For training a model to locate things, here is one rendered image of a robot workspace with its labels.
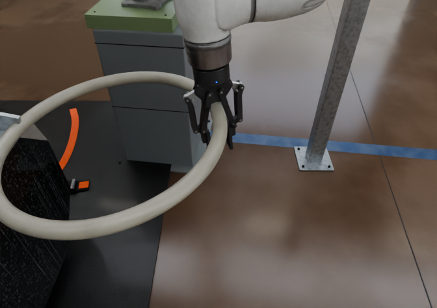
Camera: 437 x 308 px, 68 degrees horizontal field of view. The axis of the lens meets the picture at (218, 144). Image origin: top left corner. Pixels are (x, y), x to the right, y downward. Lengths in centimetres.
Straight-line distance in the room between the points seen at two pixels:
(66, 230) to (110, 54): 113
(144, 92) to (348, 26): 96
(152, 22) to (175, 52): 15
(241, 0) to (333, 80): 112
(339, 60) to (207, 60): 105
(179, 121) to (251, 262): 76
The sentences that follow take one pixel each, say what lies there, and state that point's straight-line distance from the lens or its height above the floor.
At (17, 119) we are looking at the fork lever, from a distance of 83.
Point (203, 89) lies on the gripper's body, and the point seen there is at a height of 100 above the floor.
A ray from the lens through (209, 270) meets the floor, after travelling 152.
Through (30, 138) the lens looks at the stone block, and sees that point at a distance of 129.
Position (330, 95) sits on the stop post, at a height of 48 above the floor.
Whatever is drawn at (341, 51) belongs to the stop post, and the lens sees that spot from 158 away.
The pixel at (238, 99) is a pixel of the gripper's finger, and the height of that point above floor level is 96.
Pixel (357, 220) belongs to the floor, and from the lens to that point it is 179.
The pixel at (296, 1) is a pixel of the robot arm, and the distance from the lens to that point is 62.
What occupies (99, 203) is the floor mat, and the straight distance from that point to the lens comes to 181.
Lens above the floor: 136
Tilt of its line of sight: 42 degrees down
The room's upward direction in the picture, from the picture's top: straight up
